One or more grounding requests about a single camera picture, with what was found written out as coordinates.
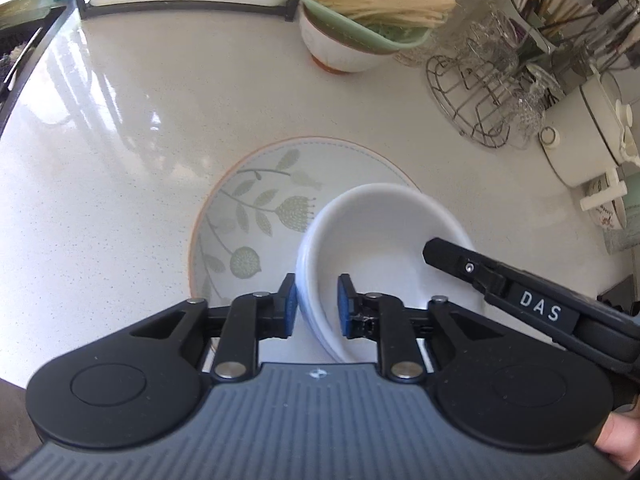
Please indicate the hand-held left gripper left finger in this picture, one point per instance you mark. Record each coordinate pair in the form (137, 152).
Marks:
(289, 310)

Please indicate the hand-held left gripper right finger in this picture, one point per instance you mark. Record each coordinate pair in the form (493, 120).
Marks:
(345, 310)

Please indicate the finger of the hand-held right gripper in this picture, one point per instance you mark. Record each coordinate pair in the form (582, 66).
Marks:
(465, 265)

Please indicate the plain white bowl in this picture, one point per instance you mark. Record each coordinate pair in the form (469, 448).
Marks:
(385, 240)

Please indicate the floral plate with orange rim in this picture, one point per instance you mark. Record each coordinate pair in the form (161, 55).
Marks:
(250, 220)

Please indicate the person's right hand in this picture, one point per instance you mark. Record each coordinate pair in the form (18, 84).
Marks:
(620, 435)

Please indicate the floral white pot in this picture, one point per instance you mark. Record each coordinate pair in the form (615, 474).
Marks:
(607, 205)

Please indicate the white enamel pot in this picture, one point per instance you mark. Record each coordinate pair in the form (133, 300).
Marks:
(585, 125)

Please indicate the crystal glasses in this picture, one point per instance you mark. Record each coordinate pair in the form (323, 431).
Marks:
(505, 45)

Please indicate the green colander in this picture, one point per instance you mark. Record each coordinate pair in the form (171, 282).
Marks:
(380, 35)

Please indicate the white bowl with orange base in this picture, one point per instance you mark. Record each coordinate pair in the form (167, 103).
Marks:
(335, 55)

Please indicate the chopsticks and utensils holder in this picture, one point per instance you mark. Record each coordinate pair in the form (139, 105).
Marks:
(550, 0)

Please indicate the black kitchen sink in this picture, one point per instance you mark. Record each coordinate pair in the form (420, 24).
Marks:
(25, 35)

